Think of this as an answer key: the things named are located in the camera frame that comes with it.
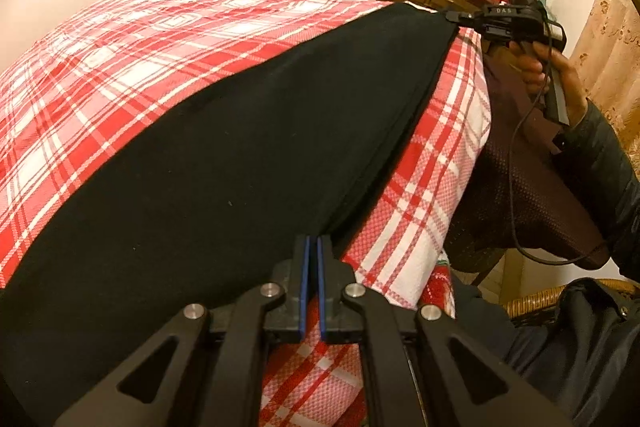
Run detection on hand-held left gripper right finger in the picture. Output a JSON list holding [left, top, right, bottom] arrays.
[[316, 234, 576, 427]]

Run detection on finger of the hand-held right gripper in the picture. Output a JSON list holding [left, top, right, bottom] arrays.
[[439, 9, 483, 34]]

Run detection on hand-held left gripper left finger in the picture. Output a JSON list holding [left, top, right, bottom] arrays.
[[52, 234, 312, 427]]

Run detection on black pants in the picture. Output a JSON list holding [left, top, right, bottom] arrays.
[[0, 2, 461, 413]]

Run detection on person's right forearm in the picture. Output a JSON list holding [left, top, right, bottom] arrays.
[[552, 99, 640, 268]]

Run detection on person's right hand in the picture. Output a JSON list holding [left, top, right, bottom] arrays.
[[512, 39, 589, 128]]

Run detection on beige patterned curtain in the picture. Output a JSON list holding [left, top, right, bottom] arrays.
[[567, 0, 640, 180]]

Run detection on dark maroon cloth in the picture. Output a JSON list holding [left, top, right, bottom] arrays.
[[445, 42, 611, 273]]

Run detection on wicker chair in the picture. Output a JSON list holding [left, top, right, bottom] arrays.
[[502, 278, 640, 333]]

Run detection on dark jacket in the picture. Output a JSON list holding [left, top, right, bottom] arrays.
[[450, 277, 640, 427]]

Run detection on red plaid bed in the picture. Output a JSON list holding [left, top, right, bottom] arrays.
[[0, 0, 493, 427]]

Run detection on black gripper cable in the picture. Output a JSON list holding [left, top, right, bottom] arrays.
[[510, 19, 608, 265]]

